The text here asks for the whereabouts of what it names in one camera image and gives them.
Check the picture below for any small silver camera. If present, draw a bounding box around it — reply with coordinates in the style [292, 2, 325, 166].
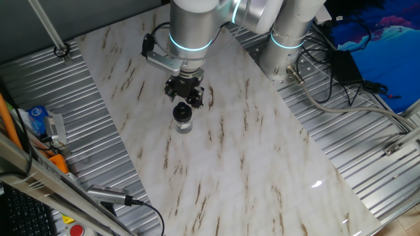
[43, 113, 68, 148]

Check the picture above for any slanted aluminium pole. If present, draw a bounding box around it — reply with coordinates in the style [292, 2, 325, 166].
[28, 0, 72, 63]

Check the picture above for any silver finned camera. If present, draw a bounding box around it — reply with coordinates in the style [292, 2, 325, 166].
[85, 184, 131, 207]

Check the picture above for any aluminium frame beam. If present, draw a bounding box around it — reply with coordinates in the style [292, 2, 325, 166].
[0, 132, 138, 236]

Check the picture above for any aluminium rail with bracket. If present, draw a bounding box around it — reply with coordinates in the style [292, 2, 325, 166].
[383, 124, 420, 157]

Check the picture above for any thick grey robot cable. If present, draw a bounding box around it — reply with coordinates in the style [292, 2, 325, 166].
[300, 81, 417, 132]

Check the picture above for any blue printed poster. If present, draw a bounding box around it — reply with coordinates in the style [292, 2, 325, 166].
[327, 0, 420, 114]

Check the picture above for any black hanging cable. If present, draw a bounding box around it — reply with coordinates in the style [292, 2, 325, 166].
[0, 77, 33, 174]

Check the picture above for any white marble pattern board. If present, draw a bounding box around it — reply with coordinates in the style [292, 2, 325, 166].
[74, 3, 383, 236]

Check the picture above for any metal cable connector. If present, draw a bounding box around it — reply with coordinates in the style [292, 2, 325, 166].
[285, 64, 306, 87]

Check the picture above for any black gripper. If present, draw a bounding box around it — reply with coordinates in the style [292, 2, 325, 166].
[163, 69, 205, 109]

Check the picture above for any black knobbed jar lid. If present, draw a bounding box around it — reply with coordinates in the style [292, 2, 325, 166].
[172, 102, 193, 123]

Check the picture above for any blue tissue pack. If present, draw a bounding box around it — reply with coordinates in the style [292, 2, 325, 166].
[26, 105, 50, 137]

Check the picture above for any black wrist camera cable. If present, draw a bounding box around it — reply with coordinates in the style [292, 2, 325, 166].
[150, 21, 171, 36]

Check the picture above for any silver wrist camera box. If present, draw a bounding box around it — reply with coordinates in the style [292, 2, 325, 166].
[141, 32, 183, 76]

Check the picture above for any black adapter cable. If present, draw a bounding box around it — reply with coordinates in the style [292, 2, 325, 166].
[360, 80, 402, 99]

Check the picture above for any black keyboard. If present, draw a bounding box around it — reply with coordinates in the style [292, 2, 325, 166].
[0, 183, 58, 236]

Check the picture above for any orange tube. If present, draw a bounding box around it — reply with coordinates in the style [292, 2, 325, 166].
[0, 92, 23, 150]

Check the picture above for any black cable ring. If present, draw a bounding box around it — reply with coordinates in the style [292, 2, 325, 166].
[53, 42, 70, 59]

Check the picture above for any black power adapter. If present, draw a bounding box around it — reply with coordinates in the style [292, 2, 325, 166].
[329, 49, 364, 86]

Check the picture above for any orange plastic block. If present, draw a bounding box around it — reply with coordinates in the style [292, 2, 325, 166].
[48, 153, 70, 174]

